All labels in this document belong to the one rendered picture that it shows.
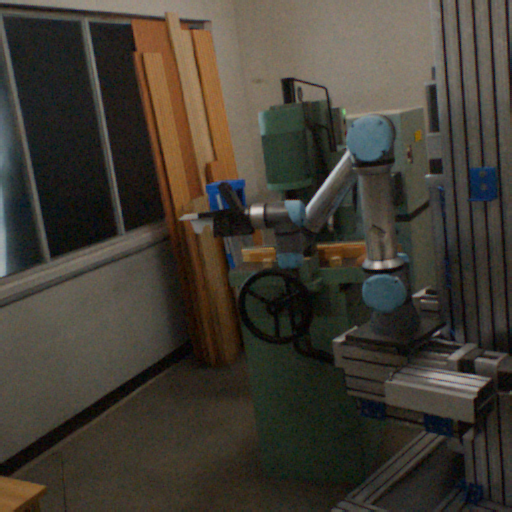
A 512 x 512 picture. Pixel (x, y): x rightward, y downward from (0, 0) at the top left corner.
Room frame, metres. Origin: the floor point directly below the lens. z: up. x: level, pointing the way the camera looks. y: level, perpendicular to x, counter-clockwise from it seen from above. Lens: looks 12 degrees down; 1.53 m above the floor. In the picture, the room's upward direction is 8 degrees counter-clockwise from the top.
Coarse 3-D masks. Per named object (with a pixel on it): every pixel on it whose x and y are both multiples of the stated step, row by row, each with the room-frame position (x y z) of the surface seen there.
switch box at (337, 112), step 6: (336, 108) 2.93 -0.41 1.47; (342, 108) 2.96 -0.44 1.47; (336, 114) 2.93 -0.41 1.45; (342, 114) 2.95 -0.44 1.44; (336, 120) 2.93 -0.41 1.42; (342, 120) 2.94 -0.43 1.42; (330, 126) 2.94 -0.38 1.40; (336, 126) 2.93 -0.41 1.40; (342, 126) 2.93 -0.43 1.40; (330, 132) 2.94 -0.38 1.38; (336, 132) 2.93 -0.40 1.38; (342, 132) 2.92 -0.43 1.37; (336, 138) 2.93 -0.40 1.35; (342, 138) 2.92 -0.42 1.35; (342, 144) 2.92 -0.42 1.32
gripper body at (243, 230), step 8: (248, 208) 1.96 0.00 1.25; (216, 216) 1.98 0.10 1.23; (224, 216) 1.98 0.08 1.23; (232, 216) 1.99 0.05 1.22; (240, 216) 1.98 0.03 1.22; (248, 216) 1.95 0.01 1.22; (216, 224) 1.99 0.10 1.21; (224, 224) 1.97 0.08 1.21; (232, 224) 1.99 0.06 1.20; (240, 224) 1.98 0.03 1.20; (248, 224) 1.95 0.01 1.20; (216, 232) 1.98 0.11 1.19; (224, 232) 1.99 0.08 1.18; (232, 232) 1.98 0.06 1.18; (240, 232) 1.97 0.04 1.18; (248, 232) 1.96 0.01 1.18
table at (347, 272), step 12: (240, 264) 2.78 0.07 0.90; (252, 264) 2.75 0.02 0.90; (324, 264) 2.59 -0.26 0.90; (348, 264) 2.53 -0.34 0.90; (228, 276) 2.67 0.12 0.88; (240, 276) 2.65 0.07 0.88; (324, 276) 2.52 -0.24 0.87; (336, 276) 2.51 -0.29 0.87; (348, 276) 2.49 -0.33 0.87; (360, 276) 2.47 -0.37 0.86; (276, 288) 2.50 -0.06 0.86; (312, 288) 2.44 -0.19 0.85
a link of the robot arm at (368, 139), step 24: (360, 120) 1.82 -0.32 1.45; (384, 120) 1.83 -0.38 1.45; (360, 144) 1.81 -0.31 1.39; (384, 144) 1.79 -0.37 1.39; (360, 168) 1.83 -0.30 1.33; (384, 168) 1.82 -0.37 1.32; (360, 192) 1.86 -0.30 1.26; (384, 192) 1.83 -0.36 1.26; (384, 216) 1.82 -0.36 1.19; (384, 240) 1.82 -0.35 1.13; (384, 264) 1.81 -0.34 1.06; (384, 288) 1.80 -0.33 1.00; (384, 312) 1.81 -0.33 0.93
